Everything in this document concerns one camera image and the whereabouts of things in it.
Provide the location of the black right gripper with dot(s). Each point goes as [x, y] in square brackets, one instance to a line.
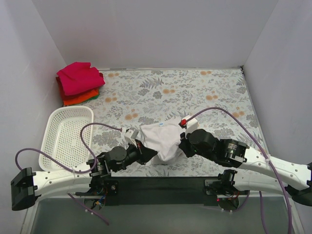
[184, 145]

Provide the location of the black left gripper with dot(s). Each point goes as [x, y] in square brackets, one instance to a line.
[147, 153]

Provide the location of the white t shirt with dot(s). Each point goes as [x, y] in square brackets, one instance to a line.
[163, 137]

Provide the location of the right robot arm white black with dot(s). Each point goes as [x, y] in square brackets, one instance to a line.
[232, 153]

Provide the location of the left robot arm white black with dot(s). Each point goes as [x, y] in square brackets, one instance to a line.
[28, 186]

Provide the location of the floral patterned table mat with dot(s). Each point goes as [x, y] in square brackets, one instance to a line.
[131, 98]

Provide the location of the green folded t shirt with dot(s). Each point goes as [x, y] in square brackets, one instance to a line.
[95, 97]

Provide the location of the white perforated plastic basket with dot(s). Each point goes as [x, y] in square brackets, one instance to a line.
[62, 140]

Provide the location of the orange folded t shirt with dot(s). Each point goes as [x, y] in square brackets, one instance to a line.
[75, 99]

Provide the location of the pink folded t shirt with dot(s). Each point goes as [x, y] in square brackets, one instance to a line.
[79, 77]

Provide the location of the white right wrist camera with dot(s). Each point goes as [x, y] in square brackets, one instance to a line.
[189, 124]

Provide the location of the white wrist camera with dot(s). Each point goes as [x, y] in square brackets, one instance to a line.
[189, 124]
[130, 136]

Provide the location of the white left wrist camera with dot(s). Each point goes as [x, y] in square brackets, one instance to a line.
[130, 136]

